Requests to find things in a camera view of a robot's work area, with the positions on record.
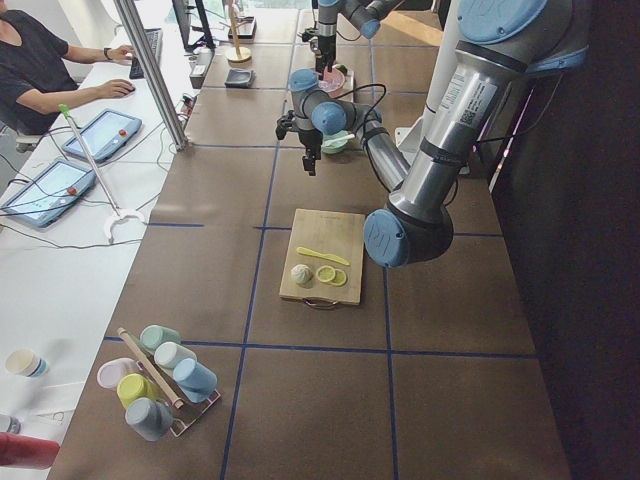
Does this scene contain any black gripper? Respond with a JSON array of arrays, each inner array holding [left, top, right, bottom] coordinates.
[[275, 110, 323, 176], [301, 27, 336, 70]]

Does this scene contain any white plastic spoon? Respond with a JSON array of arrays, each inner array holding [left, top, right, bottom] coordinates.
[[322, 133, 355, 147]]

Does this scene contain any mint green bowl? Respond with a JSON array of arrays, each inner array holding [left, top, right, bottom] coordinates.
[[321, 131, 353, 154]]

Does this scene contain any pink bowl of ice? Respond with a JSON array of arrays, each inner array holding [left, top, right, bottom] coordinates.
[[318, 68, 345, 95]]

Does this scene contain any bamboo cutting board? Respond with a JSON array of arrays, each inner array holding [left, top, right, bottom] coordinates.
[[279, 209, 365, 305]]

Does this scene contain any wooden stand with round base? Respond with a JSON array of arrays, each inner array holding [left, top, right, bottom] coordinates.
[[224, 0, 251, 64]]

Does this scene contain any folded grey cloth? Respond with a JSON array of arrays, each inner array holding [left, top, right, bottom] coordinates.
[[224, 68, 256, 89]]

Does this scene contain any yellow plastic knife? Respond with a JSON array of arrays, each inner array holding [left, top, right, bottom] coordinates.
[[296, 246, 351, 266]]

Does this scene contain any white steamed bun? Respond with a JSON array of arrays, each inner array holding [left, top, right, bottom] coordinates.
[[290, 264, 313, 288]]

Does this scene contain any upper lemon slice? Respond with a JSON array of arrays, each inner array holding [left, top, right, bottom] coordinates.
[[315, 265, 336, 283]]

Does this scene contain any lemon slice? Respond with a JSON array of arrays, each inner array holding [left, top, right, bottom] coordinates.
[[315, 265, 336, 283], [329, 268, 348, 287]]

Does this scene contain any lower lemon slice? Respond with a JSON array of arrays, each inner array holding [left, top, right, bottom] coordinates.
[[329, 268, 348, 287]]

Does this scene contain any black keyboard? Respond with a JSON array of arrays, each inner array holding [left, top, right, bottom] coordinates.
[[128, 27, 164, 80]]

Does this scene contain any white reacher grabber stick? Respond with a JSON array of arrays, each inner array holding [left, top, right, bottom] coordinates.
[[58, 104, 146, 244]]

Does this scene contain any far blue teach pendant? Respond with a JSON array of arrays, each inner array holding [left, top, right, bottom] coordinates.
[[80, 109, 142, 164]]

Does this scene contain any blue teach pendant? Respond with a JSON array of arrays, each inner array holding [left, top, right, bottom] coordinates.
[[1, 157, 96, 228], [80, 109, 142, 164]]

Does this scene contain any mint green cup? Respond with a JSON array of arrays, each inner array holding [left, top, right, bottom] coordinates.
[[139, 324, 182, 354]]

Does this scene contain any white cup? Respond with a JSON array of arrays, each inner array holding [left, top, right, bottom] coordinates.
[[154, 341, 197, 374]]

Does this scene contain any near blue teach pendant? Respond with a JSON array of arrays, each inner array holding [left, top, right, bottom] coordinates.
[[1, 157, 96, 228]]

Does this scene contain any blue cup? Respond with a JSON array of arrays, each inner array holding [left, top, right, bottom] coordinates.
[[172, 358, 218, 403]]

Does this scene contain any seated person in black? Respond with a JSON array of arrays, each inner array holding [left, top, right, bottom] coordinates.
[[1, 4, 135, 135]]

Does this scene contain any yellow cup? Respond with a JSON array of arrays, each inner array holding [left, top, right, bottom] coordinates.
[[116, 373, 160, 409]]

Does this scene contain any pink cup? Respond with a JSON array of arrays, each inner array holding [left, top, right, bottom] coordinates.
[[96, 357, 138, 390]]

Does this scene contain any grey cup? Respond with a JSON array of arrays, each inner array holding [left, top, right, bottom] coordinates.
[[125, 397, 174, 441]]

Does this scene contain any paper cup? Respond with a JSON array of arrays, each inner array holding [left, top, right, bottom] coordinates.
[[5, 349, 48, 378]]

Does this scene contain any red bottle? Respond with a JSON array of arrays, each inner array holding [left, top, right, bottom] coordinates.
[[1, 432, 60, 469]]

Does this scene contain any metal cutting board handle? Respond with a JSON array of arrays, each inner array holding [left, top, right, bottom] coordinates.
[[303, 298, 339, 310]]

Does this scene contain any aluminium frame post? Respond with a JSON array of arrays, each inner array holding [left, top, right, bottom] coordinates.
[[114, 0, 188, 151]]

